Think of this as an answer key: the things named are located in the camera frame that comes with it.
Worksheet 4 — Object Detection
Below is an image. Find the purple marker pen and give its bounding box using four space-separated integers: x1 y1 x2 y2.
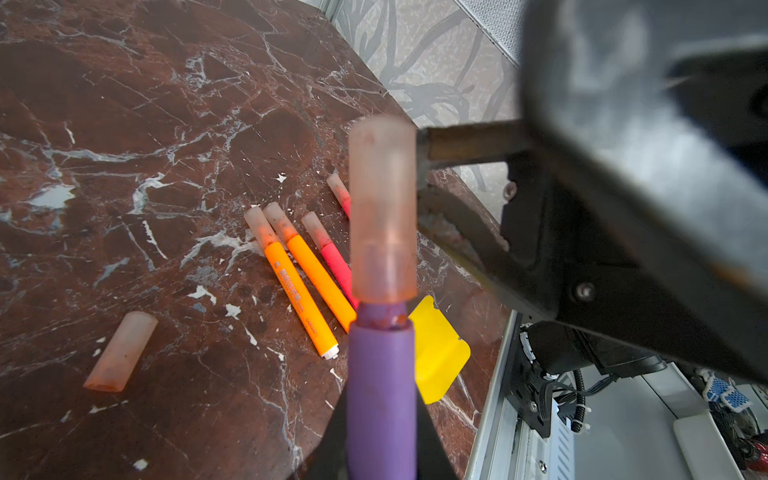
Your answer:
346 302 417 479

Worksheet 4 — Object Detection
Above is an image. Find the yellow toy shovel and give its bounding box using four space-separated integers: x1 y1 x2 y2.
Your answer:
409 296 471 405

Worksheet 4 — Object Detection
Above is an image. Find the red marker pen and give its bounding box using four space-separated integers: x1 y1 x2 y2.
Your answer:
326 173 351 218

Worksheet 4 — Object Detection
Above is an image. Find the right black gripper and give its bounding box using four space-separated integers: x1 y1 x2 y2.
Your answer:
416 1 767 383

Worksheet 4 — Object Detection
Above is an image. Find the orange pen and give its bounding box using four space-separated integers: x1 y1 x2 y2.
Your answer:
244 206 339 360
264 202 356 333

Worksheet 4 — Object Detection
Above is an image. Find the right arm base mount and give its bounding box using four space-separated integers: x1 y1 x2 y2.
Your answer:
504 321 667 439

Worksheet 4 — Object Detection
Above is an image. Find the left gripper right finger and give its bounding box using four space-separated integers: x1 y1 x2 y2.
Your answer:
416 391 458 480

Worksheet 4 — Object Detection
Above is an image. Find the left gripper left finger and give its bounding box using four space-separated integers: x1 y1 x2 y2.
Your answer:
288 387 350 480

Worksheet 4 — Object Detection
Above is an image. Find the pink pen cap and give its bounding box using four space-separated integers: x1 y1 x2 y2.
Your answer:
349 116 418 304
83 311 158 393

